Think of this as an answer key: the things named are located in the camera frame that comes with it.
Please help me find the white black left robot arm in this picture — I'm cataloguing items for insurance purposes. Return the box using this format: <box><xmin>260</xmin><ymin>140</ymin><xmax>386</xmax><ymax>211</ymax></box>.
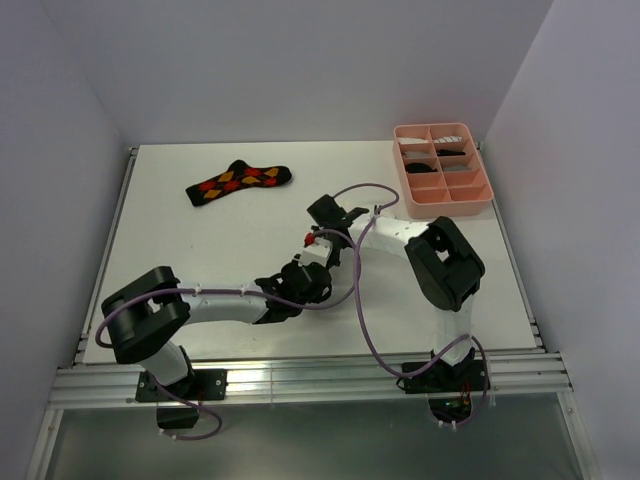
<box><xmin>96</xmin><ymin>261</ymin><xmax>332</xmax><ymax>399</ymax></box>

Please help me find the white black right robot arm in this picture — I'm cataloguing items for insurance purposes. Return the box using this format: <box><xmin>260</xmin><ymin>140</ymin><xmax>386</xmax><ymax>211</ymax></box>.
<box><xmin>307</xmin><ymin>195</ymin><xmax>486</xmax><ymax>390</ymax></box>

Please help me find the black rolled sock in tray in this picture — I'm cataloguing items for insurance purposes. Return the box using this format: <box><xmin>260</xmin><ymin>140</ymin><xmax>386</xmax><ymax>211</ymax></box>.
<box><xmin>405</xmin><ymin>162</ymin><xmax>436</xmax><ymax>174</ymax></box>

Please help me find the black orange argyle sock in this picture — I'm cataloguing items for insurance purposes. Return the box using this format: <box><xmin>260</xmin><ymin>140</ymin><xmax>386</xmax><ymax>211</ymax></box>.
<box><xmin>185</xmin><ymin>159</ymin><xmax>293</xmax><ymax>207</ymax></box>

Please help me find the white rolled sock in tray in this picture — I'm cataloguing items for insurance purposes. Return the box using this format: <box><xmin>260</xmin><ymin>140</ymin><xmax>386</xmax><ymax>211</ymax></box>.
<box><xmin>396</xmin><ymin>137</ymin><xmax>431</xmax><ymax>148</ymax></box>

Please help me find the pink compartment organizer tray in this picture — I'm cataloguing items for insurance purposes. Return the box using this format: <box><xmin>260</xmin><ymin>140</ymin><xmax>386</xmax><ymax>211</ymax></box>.
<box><xmin>393</xmin><ymin>123</ymin><xmax>494</xmax><ymax>219</ymax></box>

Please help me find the grey rolled sock in tray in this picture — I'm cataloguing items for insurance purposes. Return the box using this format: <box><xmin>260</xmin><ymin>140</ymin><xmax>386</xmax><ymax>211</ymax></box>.
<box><xmin>442</xmin><ymin>164</ymin><xmax>473</xmax><ymax>173</ymax></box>

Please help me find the striped white sock in tray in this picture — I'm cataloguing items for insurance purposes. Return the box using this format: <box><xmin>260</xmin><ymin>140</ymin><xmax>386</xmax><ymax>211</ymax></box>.
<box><xmin>433</xmin><ymin>135</ymin><xmax>465</xmax><ymax>144</ymax></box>

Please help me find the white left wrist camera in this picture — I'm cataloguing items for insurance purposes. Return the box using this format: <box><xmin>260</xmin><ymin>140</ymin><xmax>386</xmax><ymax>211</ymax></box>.
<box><xmin>294</xmin><ymin>232</ymin><xmax>333</xmax><ymax>267</ymax></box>

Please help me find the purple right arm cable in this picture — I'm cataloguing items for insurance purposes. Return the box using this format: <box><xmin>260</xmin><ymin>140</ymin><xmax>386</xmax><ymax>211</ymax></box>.
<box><xmin>329</xmin><ymin>182</ymin><xmax>494</xmax><ymax>431</ymax></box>

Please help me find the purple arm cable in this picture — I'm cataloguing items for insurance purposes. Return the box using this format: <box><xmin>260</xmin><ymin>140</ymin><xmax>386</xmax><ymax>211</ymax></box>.
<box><xmin>329</xmin><ymin>182</ymin><xmax>494</xmax><ymax>431</ymax></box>
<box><xmin>94</xmin><ymin>227</ymin><xmax>361</xmax><ymax>441</ymax></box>

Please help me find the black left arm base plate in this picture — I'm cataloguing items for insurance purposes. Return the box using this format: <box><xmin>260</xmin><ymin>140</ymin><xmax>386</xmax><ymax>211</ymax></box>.
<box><xmin>135</xmin><ymin>369</ymin><xmax>227</xmax><ymax>403</ymax></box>

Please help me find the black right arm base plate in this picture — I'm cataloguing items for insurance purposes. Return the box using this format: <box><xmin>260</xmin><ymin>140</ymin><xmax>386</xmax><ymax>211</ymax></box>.
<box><xmin>396</xmin><ymin>352</ymin><xmax>490</xmax><ymax>394</ymax></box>

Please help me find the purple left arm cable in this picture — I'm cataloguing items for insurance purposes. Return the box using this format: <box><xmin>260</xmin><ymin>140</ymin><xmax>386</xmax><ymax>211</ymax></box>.
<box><xmin>94</xmin><ymin>227</ymin><xmax>361</xmax><ymax>441</ymax></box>

